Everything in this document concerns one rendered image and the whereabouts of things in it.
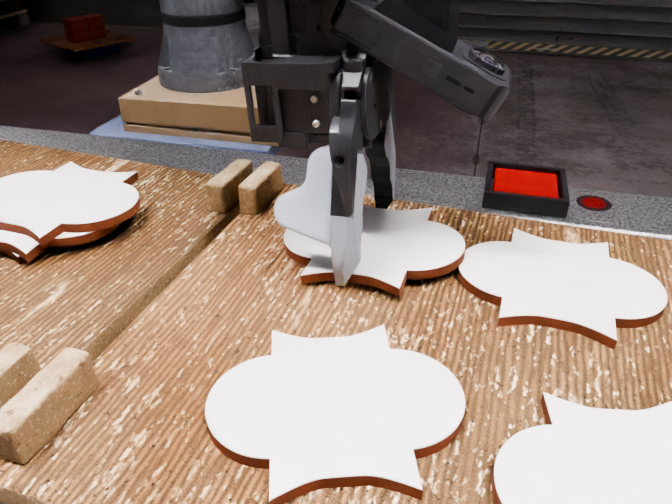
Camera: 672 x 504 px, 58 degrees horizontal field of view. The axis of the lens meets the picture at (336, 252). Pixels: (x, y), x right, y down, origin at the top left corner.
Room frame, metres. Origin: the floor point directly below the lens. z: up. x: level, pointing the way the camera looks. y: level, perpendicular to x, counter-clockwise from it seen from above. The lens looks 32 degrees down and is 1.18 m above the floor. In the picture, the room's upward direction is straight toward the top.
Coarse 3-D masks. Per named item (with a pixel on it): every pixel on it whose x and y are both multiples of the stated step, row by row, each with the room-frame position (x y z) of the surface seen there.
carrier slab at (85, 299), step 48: (0, 144) 0.61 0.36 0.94; (144, 192) 0.49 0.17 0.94; (192, 192) 0.49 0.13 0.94; (96, 240) 0.41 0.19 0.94; (144, 240) 0.41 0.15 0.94; (192, 240) 0.41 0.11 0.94; (0, 288) 0.34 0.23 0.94; (48, 288) 0.34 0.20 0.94; (96, 288) 0.34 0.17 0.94; (144, 288) 0.34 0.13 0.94; (0, 336) 0.29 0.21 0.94; (48, 336) 0.29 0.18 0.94; (96, 336) 0.29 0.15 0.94
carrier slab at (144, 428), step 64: (256, 256) 0.38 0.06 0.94; (640, 256) 0.38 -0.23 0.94; (192, 320) 0.31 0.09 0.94; (256, 320) 0.31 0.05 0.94; (320, 320) 0.31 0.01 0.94; (384, 320) 0.31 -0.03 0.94; (448, 320) 0.31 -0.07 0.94; (128, 384) 0.25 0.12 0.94; (192, 384) 0.25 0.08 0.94; (512, 384) 0.25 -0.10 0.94; (576, 384) 0.25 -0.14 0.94; (640, 384) 0.25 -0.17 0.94; (64, 448) 0.20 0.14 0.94; (128, 448) 0.20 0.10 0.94; (192, 448) 0.20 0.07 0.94; (448, 448) 0.20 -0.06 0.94
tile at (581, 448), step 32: (576, 416) 0.22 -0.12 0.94; (608, 416) 0.22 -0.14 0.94; (640, 416) 0.22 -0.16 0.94; (512, 448) 0.20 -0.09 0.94; (544, 448) 0.20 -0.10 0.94; (576, 448) 0.20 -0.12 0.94; (608, 448) 0.20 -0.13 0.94; (640, 448) 0.20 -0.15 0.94; (512, 480) 0.18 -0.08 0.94; (544, 480) 0.18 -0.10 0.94; (576, 480) 0.18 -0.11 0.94; (608, 480) 0.18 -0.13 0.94; (640, 480) 0.18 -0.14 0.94
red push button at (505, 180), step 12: (504, 168) 0.56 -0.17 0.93; (504, 180) 0.53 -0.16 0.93; (516, 180) 0.53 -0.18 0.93; (528, 180) 0.53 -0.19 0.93; (540, 180) 0.53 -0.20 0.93; (552, 180) 0.53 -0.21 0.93; (516, 192) 0.51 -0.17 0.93; (528, 192) 0.51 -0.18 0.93; (540, 192) 0.51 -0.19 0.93; (552, 192) 0.51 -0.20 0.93
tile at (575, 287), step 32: (480, 256) 0.37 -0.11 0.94; (512, 256) 0.37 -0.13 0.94; (544, 256) 0.37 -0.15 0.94; (576, 256) 0.37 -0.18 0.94; (608, 256) 0.37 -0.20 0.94; (480, 288) 0.33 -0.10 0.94; (512, 288) 0.33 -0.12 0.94; (544, 288) 0.33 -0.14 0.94; (576, 288) 0.33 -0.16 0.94; (608, 288) 0.33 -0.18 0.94; (640, 288) 0.33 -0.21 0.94; (512, 320) 0.30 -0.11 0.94; (544, 320) 0.30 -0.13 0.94; (576, 320) 0.30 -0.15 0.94; (608, 320) 0.30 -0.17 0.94; (640, 320) 0.30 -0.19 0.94
